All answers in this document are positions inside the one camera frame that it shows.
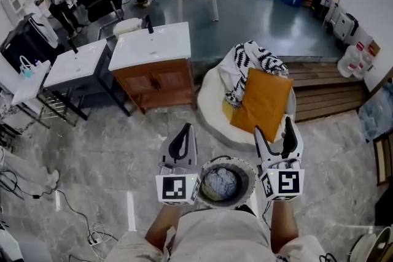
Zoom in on person's black trousers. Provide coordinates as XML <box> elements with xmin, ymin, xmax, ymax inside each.
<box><xmin>236</xmin><ymin>204</ymin><xmax>257</xmax><ymax>217</ymax></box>

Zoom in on black floor cable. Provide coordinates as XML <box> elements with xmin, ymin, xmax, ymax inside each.
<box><xmin>0</xmin><ymin>170</ymin><xmax>93</xmax><ymax>237</ymax></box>

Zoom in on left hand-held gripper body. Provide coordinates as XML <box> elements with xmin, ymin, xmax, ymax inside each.
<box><xmin>155</xmin><ymin>161</ymin><xmax>202</xmax><ymax>206</ymax></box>

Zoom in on person's white shirt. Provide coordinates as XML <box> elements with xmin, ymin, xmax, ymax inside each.
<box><xmin>106</xmin><ymin>210</ymin><xmax>326</xmax><ymax>262</ymax></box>

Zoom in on orange cushion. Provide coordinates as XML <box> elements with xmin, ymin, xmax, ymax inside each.
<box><xmin>230</xmin><ymin>67</ymin><xmax>295</xmax><ymax>144</ymax></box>

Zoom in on person's left forearm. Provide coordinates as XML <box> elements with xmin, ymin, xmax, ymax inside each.
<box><xmin>144</xmin><ymin>204</ymin><xmax>182</xmax><ymax>251</ymax></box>

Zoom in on white plates in rack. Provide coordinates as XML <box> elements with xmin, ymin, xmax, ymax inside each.
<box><xmin>349</xmin><ymin>225</ymin><xmax>393</xmax><ymax>262</ymax></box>

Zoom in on wooden picture frame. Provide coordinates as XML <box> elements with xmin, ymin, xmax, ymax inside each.
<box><xmin>373</xmin><ymin>133</ymin><xmax>393</xmax><ymax>187</ymax></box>

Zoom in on white floor cable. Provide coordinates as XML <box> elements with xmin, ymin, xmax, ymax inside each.
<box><xmin>88</xmin><ymin>223</ymin><xmax>119</xmax><ymax>255</ymax></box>

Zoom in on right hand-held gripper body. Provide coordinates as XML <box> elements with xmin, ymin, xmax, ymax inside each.
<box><xmin>259</xmin><ymin>158</ymin><xmax>306</xmax><ymax>202</ymax></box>

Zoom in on blue grey painting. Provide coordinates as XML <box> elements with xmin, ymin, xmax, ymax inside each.
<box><xmin>358</xmin><ymin>78</ymin><xmax>393</xmax><ymax>142</ymax></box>

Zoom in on black cabinet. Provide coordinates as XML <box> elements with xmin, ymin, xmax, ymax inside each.
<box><xmin>0</xmin><ymin>13</ymin><xmax>67</xmax><ymax>73</ymax></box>

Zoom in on small white side table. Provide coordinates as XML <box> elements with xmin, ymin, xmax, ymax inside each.
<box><xmin>10</xmin><ymin>60</ymin><xmax>52</xmax><ymax>107</ymax></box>

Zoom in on light blue checked clothes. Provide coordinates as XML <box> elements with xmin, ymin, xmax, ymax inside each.
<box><xmin>204</xmin><ymin>168</ymin><xmax>238</xmax><ymax>196</ymax></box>

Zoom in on black white patterned blanket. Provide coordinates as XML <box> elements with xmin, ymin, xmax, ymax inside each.
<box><xmin>217</xmin><ymin>41</ymin><xmax>289</xmax><ymax>108</ymax></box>

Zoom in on wooden vanity cabinet white basin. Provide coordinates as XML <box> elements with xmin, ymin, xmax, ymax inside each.
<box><xmin>108</xmin><ymin>21</ymin><xmax>197</xmax><ymax>114</ymax></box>

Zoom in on white suitcase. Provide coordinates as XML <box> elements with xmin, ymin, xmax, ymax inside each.
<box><xmin>333</xmin><ymin>10</ymin><xmax>359</xmax><ymax>42</ymax></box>

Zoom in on wooden step platform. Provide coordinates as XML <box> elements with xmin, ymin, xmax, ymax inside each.
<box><xmin>284</xmin><ymin>61</ymin><xmax>369</xmax><ymax>123</ymax></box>

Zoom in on beige clothes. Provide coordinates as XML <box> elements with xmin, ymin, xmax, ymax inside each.
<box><xmin>200</xmin><ymin>183</ymin><xmax>222</xmax><ymax>199</ymax></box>

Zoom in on person's right forearm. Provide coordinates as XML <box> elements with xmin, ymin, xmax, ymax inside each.
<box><xmin>270</xmin><ymin>199</ymin><xmax>299</xmax><ymax>254</ymax></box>

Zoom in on white padded stool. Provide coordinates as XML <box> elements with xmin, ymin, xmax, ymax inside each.
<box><xmin>113</xmin><ymin>17</ymin><xmax>142</xmax><ymax>37</ymax></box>

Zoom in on white grey woven laundry basket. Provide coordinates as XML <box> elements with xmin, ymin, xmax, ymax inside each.
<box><xmin>196</xmin><ymin>155</ymin><xmax>257</xmax><ymax>210</ymax></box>

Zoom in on yellow cushion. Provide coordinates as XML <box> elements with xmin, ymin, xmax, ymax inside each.
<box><xmin>222</xmin><ymin>99</ymin><xmax>236</xmax><ymax>120</ymax></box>

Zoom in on black frame washbasin stand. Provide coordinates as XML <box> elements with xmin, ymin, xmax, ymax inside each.
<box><xmin>42</xmin><ymin>39</ymin><xmax>131</xmax><ymax>120</ymax></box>

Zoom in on clear water jug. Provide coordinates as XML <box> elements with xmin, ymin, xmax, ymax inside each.
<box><xmin>337</xmin><ymin>42</ymin><xmax>365</xmax><ymax>78</ymax></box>
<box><xmin>352</xmin><ymin>45</ymin><xmax>377</xmax><ymax>80</ymax></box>

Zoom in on white bean bag chair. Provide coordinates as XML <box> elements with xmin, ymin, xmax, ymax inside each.
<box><xmin>196</xmin><ymin>45</ymin><xmax>297</xmax><ymax>153</ymax></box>

